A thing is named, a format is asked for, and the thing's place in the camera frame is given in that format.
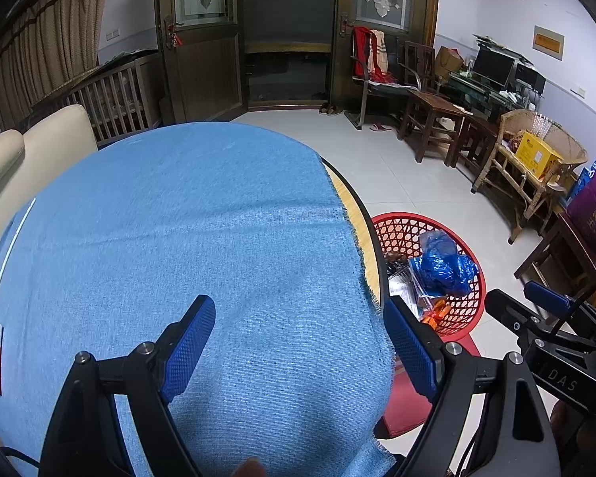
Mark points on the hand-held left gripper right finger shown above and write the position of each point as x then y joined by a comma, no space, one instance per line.
410,343

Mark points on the pair of brown shoes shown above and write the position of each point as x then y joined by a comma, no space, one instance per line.
330,109

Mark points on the dark wooden table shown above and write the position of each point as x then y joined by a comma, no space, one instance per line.
576,253

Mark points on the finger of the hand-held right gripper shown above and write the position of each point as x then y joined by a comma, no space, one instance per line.
511,315
551,295

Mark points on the purple bag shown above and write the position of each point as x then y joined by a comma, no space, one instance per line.
593,208

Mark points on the wicker chair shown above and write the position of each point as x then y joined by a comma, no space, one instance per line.
521,124

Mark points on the orange wrapper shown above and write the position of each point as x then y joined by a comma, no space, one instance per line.
434,315

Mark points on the small black monitor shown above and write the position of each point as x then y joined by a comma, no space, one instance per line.
530,79

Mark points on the wall socket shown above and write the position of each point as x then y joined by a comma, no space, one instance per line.
113,35

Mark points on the wooden crib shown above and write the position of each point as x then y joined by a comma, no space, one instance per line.
114,99

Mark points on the metal frame chair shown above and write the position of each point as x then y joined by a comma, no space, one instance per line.
362,104

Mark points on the dark wooden chair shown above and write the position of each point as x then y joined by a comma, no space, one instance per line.
417,59

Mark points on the blue plastic bag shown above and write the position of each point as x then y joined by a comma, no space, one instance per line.
442,268

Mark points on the person's left hand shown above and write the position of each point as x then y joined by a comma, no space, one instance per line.
250,469

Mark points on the computer monitor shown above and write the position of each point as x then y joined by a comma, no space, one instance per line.
494,64

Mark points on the red plastic basket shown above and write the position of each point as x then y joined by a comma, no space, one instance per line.
402,223

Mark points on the blue tablecloth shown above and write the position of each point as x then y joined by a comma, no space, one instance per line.
179,218

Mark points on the beige striped garment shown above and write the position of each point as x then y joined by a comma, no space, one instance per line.
380,52

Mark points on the dark wooden stool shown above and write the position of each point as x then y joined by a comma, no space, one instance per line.
434,102
477,129

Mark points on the yellow box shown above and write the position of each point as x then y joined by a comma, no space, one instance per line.
536,156

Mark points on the orange wall sign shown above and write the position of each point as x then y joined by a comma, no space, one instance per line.
548,42

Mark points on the glass computer desk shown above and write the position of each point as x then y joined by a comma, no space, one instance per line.
482,97

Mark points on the red slipper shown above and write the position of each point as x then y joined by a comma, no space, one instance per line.
381,127

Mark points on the thin white stick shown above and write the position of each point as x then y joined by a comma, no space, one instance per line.
15,231

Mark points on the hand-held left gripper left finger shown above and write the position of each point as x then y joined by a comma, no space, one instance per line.
191,343

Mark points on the beige curtain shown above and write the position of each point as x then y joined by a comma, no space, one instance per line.
44,35

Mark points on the red door charm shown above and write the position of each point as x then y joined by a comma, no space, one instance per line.
175,40

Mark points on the red garment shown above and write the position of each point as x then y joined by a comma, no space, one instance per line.
361,52

